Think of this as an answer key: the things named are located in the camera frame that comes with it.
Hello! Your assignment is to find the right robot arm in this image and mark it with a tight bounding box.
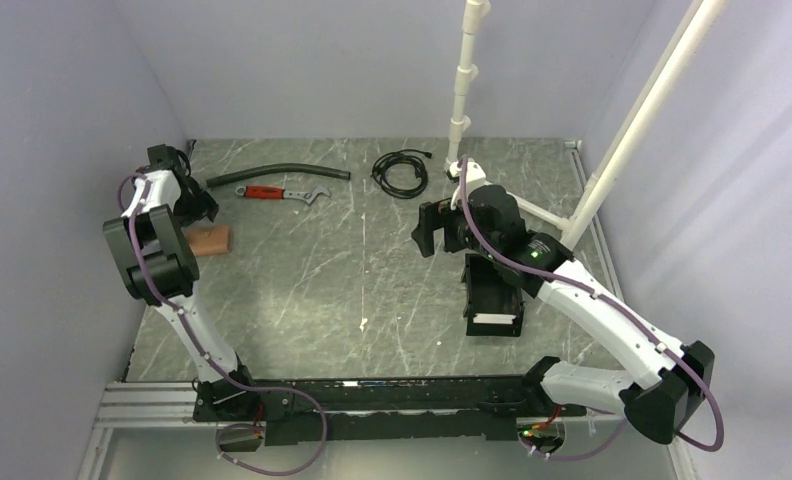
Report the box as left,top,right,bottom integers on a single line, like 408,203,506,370
411,185,715,445

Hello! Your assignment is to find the aluminium extrusion frame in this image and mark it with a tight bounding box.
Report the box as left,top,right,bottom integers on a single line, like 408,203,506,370
76,382,699,479

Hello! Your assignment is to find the brown leather card holder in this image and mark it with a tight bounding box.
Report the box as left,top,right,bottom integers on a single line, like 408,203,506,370
185,225,233,257

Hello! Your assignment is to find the black card box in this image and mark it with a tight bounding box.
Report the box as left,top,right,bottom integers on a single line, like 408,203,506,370
461,253,524,337

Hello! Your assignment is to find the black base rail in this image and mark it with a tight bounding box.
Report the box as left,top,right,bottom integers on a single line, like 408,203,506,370
192,374,587,446

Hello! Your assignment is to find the black rubber hose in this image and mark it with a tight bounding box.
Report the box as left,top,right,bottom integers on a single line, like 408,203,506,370
205,162,352,189

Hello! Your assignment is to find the white pvc pipe frame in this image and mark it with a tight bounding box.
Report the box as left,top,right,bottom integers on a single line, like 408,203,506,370
462,1,689,214

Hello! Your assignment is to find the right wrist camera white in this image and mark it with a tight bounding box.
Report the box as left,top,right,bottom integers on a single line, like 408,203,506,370
459,158,486,195

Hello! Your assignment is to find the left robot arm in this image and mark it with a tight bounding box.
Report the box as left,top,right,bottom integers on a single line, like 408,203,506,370
102,144,260,420

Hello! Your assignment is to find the coiled black cable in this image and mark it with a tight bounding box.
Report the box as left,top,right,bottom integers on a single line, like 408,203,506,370
370,149,433,200

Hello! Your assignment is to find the red handled adjustable wrench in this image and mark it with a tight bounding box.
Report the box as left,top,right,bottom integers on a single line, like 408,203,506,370
235,185,331,205

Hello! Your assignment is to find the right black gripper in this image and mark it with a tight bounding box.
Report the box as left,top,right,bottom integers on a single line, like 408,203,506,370
412,196,501,261

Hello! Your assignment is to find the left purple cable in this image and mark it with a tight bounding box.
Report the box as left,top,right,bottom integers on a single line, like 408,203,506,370
116,170,329,478

